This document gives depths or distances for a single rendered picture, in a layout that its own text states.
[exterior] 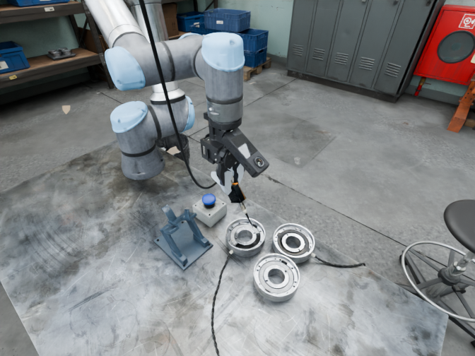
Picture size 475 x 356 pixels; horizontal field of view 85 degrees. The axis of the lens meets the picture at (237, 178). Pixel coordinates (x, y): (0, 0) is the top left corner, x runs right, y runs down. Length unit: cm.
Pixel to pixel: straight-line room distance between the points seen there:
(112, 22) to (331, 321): 75
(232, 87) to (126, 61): 19
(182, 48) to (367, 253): 159
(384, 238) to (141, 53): 177
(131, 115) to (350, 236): 151
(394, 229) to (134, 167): 169
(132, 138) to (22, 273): 45
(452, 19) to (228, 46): 352
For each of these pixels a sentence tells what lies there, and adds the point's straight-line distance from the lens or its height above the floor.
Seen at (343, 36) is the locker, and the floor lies 65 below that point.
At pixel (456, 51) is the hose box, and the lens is 393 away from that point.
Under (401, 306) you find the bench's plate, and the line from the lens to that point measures 74.
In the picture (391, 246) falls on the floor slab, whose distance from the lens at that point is 195.
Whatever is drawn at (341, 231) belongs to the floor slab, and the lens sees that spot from 189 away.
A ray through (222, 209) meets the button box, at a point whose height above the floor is 84.
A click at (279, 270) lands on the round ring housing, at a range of 66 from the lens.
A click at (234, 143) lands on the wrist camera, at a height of 109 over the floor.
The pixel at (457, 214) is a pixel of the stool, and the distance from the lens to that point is 135.
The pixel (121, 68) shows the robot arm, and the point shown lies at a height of 124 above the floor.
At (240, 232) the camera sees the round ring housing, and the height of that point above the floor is 82.
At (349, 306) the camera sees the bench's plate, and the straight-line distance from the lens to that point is 69.
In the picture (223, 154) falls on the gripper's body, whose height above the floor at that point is 106.
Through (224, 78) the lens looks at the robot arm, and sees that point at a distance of 50.
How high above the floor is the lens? 139
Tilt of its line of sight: 40 degrees down
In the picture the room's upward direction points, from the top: straight up
